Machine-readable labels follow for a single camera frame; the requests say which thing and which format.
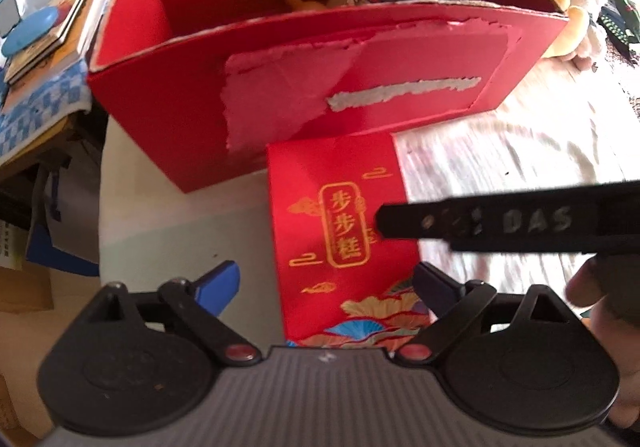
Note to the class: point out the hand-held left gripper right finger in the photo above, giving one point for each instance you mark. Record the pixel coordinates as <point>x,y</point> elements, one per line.
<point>432,284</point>

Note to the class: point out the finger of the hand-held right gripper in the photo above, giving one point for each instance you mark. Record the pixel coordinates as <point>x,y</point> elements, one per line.
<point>400,222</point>

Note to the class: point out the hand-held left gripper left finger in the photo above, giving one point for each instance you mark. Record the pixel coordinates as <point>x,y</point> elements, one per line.
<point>220,282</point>

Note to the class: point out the small red printed box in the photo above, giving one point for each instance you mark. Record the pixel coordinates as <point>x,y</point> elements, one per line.
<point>310,177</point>

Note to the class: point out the red cardboard box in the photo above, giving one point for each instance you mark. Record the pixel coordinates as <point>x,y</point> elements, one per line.
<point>200,92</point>

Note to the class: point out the person's right hand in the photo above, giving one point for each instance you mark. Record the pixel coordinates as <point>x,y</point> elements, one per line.
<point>582,284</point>

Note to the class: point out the blue bag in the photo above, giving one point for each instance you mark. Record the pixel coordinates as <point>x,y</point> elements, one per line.
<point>60,247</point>

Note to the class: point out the pink plush toy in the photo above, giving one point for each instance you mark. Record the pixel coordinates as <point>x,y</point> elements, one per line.
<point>592,44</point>

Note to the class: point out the brown cardboard box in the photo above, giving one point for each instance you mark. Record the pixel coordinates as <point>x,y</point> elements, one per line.
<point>25,289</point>

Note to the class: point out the yellow plush tiger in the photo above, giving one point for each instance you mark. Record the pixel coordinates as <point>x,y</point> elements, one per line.
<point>575,22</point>

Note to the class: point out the dark green toy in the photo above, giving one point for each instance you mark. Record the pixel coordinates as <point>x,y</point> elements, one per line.
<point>620,17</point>

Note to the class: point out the blue checkered cloth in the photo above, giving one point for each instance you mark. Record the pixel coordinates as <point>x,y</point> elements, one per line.
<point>45,102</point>

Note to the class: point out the stack of books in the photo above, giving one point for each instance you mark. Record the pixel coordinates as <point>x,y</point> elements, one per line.
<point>65,27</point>
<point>85,44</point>

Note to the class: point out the blue round object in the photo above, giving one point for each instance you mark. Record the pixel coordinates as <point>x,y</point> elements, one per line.
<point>30,29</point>

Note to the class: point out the small grey device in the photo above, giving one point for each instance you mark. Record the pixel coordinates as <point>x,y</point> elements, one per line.
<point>9,17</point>

